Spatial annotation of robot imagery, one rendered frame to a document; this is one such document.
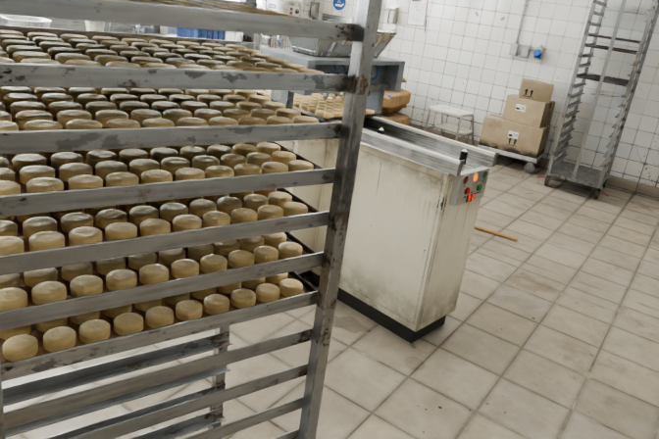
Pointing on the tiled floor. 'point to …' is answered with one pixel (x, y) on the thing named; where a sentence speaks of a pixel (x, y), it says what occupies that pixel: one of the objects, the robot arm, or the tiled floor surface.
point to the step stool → (452, 124)
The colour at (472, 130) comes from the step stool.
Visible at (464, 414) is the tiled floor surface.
